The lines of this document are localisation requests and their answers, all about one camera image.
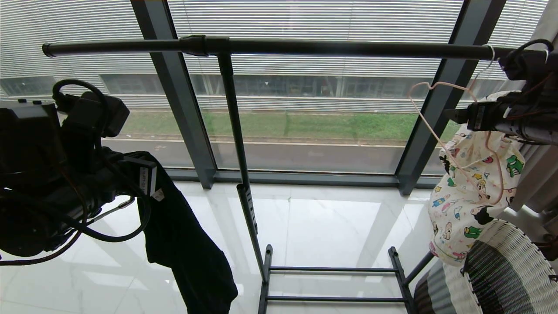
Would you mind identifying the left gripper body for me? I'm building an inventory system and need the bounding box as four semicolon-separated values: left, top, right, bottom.
116;156;157;198

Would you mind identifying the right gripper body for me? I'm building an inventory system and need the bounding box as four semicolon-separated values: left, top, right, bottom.
466;100;511;132

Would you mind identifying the pink clothes hanger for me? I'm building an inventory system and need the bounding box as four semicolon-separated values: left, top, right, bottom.
408;44;506;206

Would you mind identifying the black garment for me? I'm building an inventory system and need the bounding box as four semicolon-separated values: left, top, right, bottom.
130;151;239;314

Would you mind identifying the cream printed garment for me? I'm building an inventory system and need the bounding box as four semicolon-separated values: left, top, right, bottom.
427;90;526;267

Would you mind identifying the white laundry basket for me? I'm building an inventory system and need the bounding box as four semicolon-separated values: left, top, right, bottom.
413;218;558;314

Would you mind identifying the black clothes rack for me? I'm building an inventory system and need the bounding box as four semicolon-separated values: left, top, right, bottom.
42;35;549;314

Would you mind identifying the beige curtain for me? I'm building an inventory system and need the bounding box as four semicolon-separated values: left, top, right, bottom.
508;0;558;215

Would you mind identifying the window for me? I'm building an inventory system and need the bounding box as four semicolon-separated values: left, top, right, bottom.
0;0;550;196

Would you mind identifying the black cable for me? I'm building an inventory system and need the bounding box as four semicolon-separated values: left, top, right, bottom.
505;38;555;59
0;79;152;266

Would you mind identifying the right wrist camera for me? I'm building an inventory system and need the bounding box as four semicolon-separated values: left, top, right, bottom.
498;49;549;82

